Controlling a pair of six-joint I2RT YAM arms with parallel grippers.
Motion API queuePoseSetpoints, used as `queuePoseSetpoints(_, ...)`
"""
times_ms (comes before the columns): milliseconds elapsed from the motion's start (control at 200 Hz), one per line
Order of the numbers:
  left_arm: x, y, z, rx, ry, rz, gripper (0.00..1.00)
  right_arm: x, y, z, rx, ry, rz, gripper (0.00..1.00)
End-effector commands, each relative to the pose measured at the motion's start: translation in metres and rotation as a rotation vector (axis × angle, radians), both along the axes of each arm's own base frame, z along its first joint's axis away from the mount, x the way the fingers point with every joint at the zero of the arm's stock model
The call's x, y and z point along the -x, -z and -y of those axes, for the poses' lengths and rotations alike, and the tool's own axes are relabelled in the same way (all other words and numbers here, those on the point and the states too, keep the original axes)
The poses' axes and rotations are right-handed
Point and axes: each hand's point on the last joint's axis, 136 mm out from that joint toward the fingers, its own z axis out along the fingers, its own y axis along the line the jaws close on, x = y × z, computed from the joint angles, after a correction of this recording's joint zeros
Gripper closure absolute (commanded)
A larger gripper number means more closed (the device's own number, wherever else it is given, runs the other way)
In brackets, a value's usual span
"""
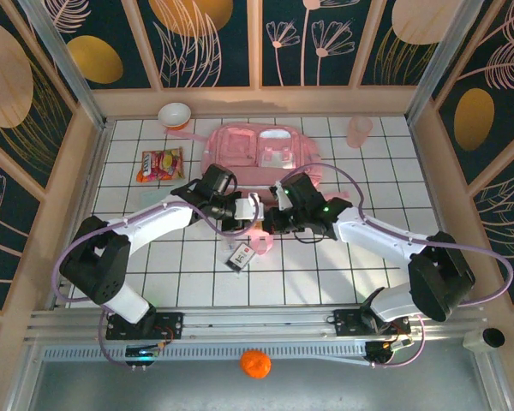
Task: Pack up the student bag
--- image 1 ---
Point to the grey cylinder with black hole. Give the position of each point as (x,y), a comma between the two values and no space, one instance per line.
(482,339)

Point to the pink student backpack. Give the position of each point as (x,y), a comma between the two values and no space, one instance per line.
(240,141)

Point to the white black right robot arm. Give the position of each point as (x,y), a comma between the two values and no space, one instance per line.
(377,235)

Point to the aluminium frame post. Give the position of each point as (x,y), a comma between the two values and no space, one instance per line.
(64,64)
(441,60)

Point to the orange fruit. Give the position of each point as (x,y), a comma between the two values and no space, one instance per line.
(255,364)

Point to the white orange bowl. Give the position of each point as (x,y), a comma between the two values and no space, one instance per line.
(174,113)

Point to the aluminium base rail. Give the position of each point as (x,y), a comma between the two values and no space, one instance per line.
(257,321)

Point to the small circuit board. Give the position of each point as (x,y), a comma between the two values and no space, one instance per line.
(387,351)
(142,354)

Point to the colourful candy bag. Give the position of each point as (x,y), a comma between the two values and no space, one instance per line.
(160,164)

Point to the clear plastic pen packet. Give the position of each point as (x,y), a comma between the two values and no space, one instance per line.
(229,245)

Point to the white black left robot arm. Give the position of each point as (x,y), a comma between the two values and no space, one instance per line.
(154,222)

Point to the black white small box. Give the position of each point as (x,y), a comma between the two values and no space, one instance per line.
(241,257)

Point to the pink translucent cup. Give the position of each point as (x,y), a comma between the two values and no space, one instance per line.
(360,130)

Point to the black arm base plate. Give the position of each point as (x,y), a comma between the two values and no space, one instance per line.
(171,325)
(347,323)

